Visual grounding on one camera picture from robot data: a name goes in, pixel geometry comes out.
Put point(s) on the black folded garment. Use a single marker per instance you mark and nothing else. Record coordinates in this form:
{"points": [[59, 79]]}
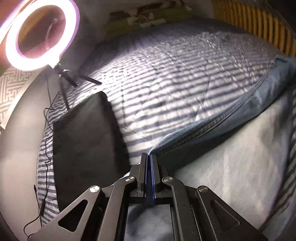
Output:
{"points": [[88, 149]]}

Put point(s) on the wooden slatted headboard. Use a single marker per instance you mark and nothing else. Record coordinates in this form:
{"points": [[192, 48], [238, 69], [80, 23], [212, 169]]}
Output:
{"points": [[262, 21]]}

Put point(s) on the blue striped bed quilt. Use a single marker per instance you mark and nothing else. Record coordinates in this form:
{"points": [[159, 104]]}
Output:
{"points": [[158, 81]]}

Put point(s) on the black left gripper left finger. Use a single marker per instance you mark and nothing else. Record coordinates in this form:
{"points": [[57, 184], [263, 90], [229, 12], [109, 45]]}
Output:
{"points": [[138, 188]]}

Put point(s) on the light blue denim jeans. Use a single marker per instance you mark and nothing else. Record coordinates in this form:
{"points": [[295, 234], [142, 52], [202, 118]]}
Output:
{"points": [[245, 153]]}

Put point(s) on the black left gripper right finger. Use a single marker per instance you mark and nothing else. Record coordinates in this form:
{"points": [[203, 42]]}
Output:
{"points": [[161, 192]]}

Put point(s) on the green patterned folded blanket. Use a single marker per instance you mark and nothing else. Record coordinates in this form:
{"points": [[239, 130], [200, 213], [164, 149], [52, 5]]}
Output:
{"points": [[129, 20]]}

